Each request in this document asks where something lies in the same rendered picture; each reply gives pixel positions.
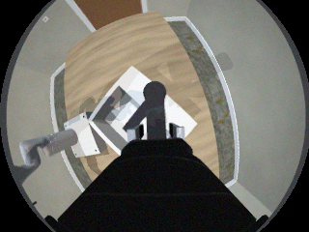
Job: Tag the black mixer tap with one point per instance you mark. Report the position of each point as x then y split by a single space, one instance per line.
153 108

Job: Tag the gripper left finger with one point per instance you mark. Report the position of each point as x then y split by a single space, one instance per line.
135 133

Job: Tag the grey rectangular sink basin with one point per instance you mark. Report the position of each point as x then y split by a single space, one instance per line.
120 102

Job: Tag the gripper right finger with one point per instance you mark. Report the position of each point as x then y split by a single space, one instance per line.
176 131

